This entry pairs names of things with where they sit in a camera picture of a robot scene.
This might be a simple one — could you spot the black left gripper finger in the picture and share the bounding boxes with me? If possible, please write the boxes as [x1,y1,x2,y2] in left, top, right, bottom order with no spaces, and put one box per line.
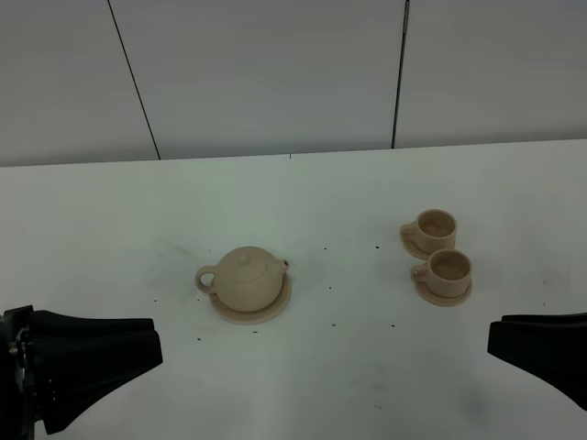
[28,311,155,348]
[32,330,162,435]

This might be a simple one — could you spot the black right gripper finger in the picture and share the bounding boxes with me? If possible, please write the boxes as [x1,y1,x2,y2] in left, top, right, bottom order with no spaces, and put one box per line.
[487,320,586,410]
[501,313,587,326]

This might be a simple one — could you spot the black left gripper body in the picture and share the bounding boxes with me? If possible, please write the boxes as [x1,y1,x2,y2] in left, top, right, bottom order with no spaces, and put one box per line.
[1,305,45,440]

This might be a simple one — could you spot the beige ceramic teapot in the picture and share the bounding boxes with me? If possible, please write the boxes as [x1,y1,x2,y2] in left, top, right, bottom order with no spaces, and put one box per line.
[194,247,290,313]

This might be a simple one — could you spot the beige round teapot saucer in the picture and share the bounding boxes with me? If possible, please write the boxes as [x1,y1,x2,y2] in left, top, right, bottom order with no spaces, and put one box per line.
[209,274,292,325]

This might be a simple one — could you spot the near beige teacup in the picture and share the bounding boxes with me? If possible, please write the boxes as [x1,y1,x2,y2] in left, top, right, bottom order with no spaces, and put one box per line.
[410,249,472,282]

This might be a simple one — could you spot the beige teacup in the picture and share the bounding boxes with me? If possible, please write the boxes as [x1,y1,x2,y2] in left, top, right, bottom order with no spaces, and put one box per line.
[410,249,472,282]
[400,209,457,259]

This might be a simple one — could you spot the near beige cup saucer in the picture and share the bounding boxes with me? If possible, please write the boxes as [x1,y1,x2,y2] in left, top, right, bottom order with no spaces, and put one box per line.
[414,278,472,307]

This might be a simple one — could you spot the far beige teacup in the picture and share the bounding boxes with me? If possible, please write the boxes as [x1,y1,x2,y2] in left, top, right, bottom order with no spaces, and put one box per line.
[400,209,457,259]

